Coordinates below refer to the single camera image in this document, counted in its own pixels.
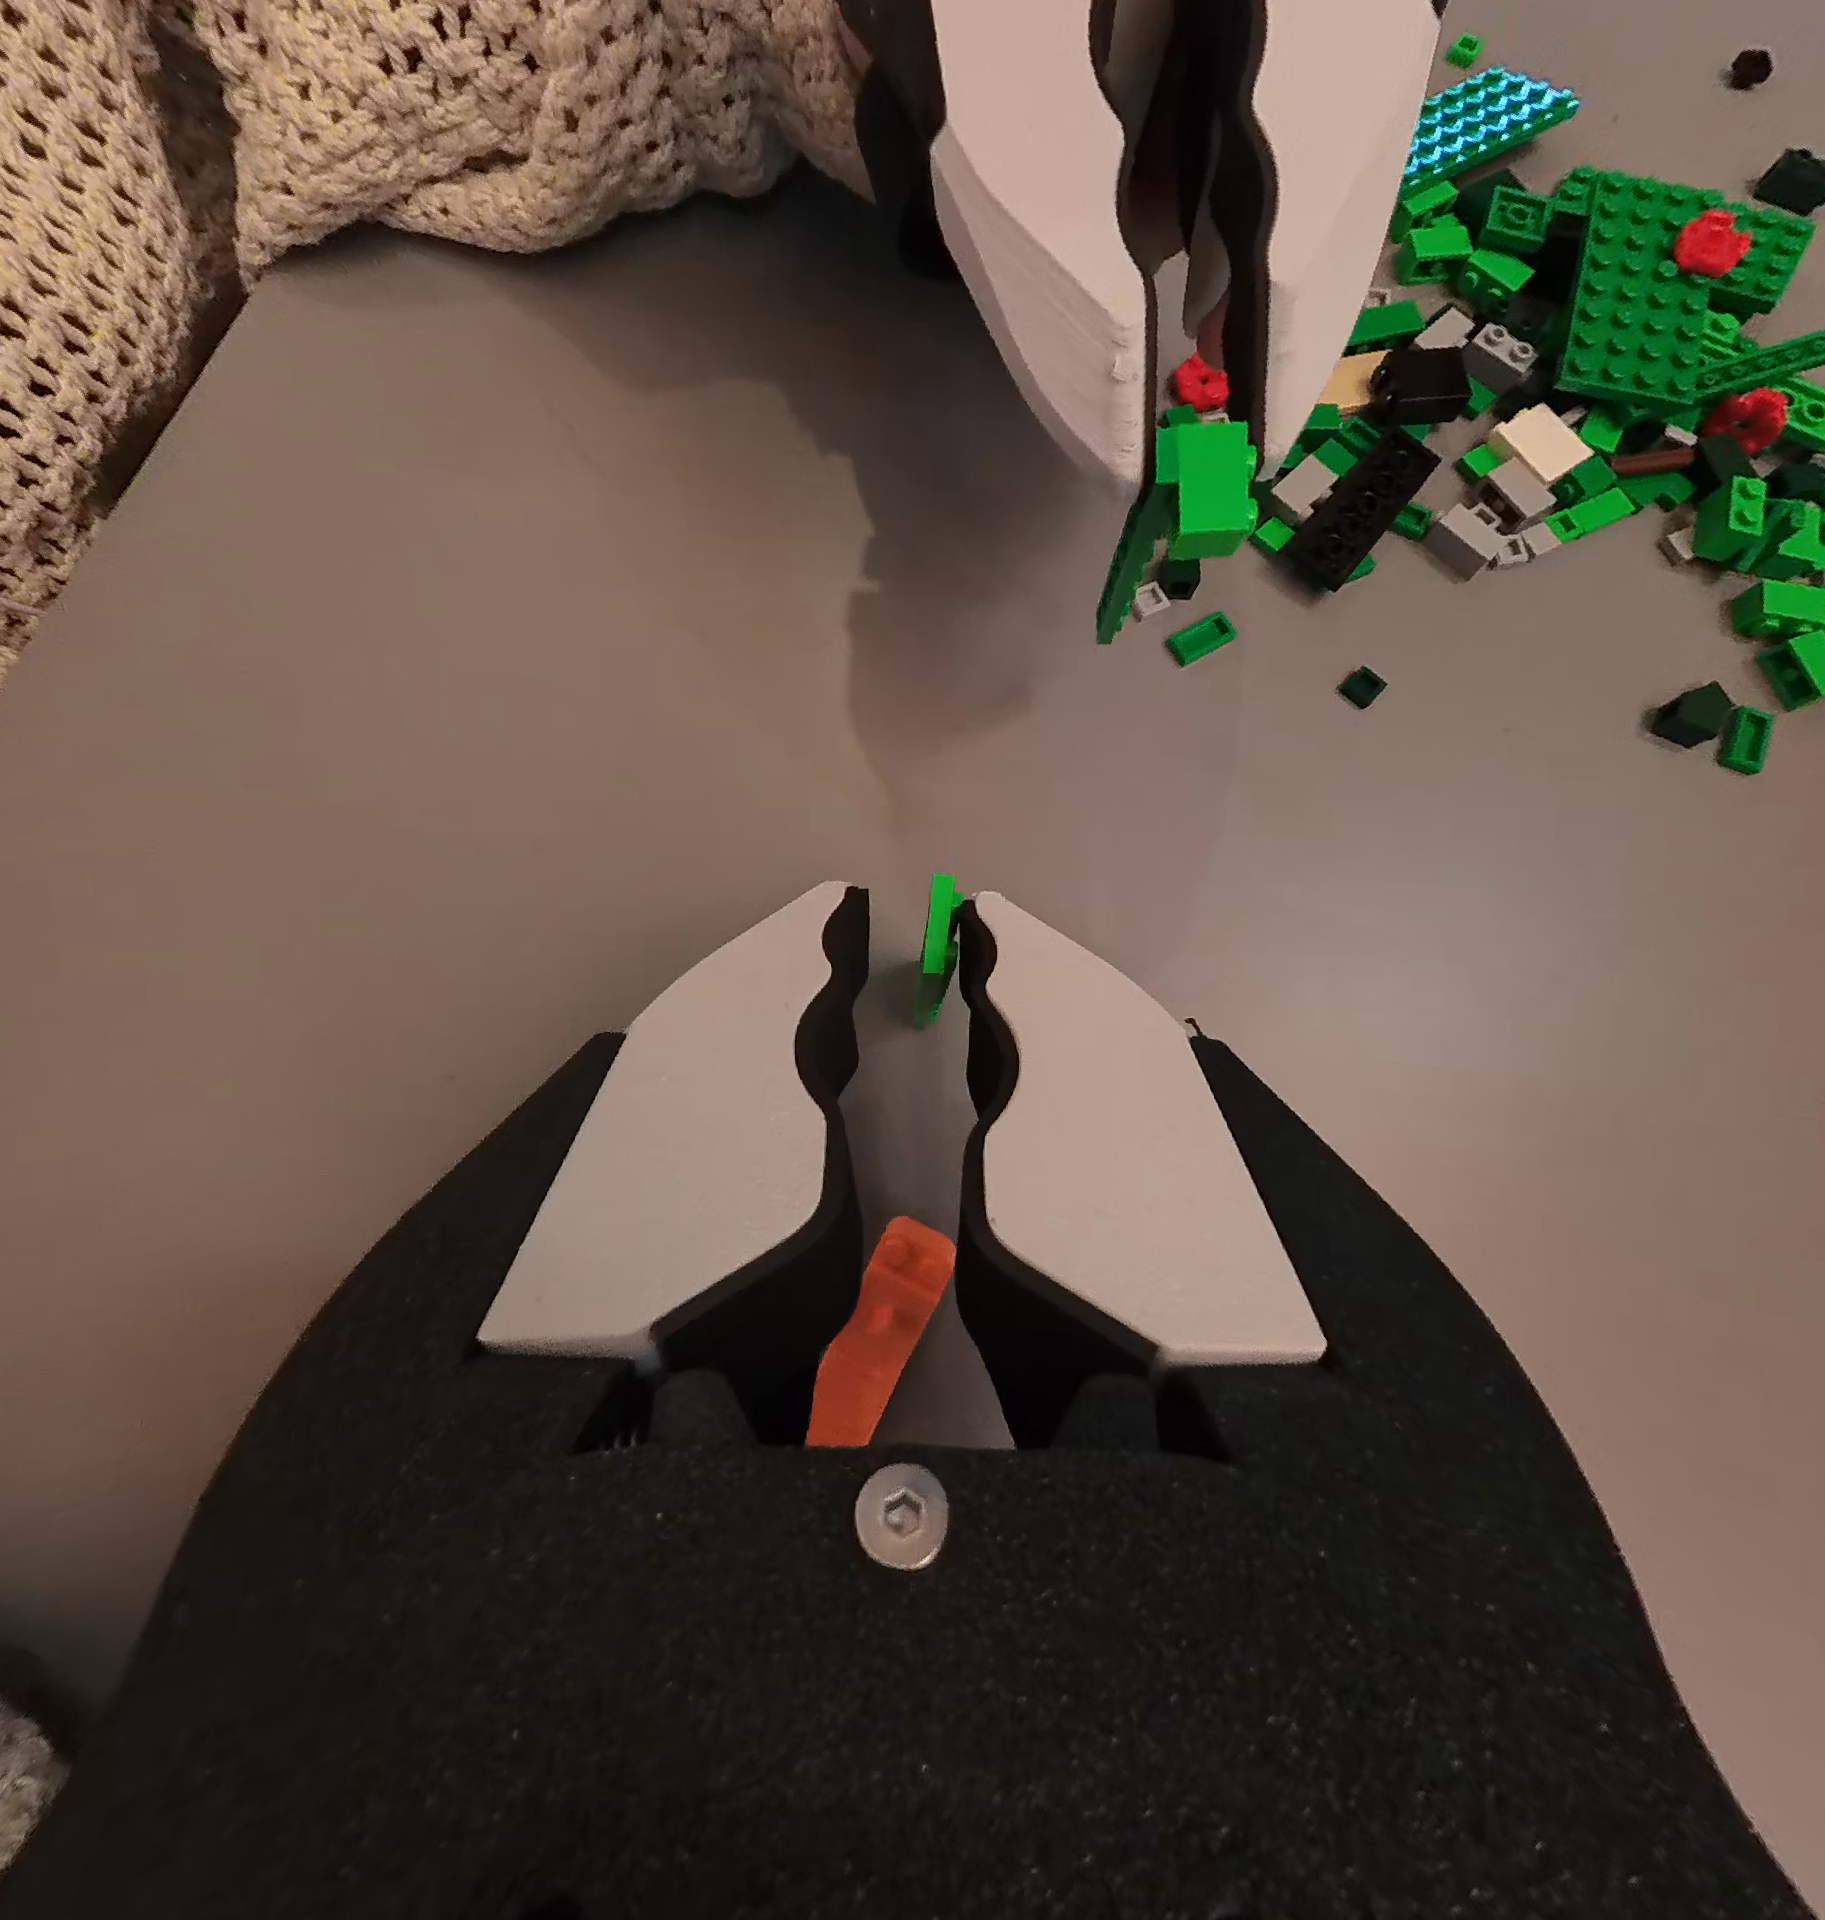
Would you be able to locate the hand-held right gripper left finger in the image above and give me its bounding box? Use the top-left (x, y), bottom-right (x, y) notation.
top-left (473, 883), bottom-right (872, 1449)

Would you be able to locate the pile of lego pieces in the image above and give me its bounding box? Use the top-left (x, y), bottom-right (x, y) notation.
top-left (1133, 27), bottom-right (1825, 818)

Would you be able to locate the person's left forearm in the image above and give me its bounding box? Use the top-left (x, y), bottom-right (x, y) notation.
top-left (189, 0), bottom-right (872, 289)

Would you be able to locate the green lego plate assembly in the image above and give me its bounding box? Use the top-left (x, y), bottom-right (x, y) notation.
top-left (1092, 414), bottom-right (1261, 649)

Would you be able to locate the orange lego brick separator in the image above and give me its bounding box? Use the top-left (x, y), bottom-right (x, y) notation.
top-left (802, 1212), bottom-right (959, 1451)

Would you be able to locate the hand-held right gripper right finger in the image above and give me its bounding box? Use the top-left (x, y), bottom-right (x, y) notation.
top-left (954, 889), bottom-right (1330, 1456)

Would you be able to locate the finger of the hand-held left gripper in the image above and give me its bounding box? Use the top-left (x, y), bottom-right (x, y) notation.
top-left (928, 0), bottom-right (1165, 495)
top-left (1219, 0), bottom-right (1455, 484)

